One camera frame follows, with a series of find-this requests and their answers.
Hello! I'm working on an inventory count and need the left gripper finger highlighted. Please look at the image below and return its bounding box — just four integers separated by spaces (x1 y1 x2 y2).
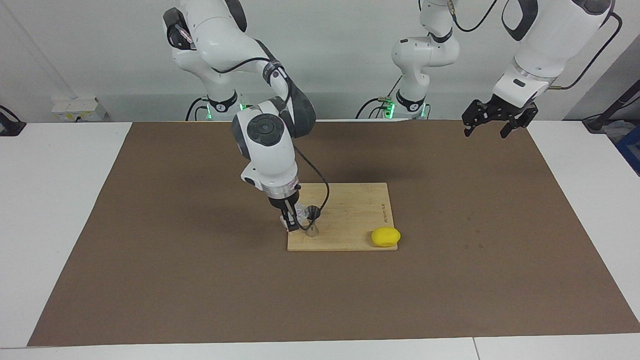
461 99 504 138
500 105 540 139

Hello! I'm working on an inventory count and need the metal double jigger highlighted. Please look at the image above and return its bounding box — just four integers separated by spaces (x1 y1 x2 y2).
305 205 321 238

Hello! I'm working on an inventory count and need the wooden cutting board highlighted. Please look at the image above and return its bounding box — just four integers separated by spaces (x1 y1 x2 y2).
287 182 399 252

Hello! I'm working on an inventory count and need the black stand leg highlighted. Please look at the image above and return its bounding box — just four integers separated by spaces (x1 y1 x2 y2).
582 80 640 133

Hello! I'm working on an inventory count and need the yellow lemon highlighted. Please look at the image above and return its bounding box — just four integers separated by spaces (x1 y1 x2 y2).
371 227 401 248

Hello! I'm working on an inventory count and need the brown table mat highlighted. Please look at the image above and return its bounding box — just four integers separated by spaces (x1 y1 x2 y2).
27 120 640 347

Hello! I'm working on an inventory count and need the blue crate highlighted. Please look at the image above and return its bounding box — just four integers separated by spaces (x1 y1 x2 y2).
614 125 640 177

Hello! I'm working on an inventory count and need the black clamp base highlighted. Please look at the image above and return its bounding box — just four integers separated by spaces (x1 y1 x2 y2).
0 105 27 137

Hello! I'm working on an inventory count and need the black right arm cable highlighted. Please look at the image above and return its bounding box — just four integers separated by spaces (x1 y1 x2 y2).
212 56 331 232

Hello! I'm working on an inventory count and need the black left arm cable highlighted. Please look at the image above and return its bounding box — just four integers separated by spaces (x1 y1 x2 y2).
547 11 624 91

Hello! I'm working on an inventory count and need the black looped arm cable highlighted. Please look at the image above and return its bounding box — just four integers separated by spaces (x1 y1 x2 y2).
450 0 502 34

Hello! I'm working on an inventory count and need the black base cable bundle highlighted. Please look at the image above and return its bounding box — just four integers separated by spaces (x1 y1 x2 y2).
355 75 402 120
185 96 210 122

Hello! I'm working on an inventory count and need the white wall socket box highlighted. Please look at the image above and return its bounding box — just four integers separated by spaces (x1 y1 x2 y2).
51 97 107 122

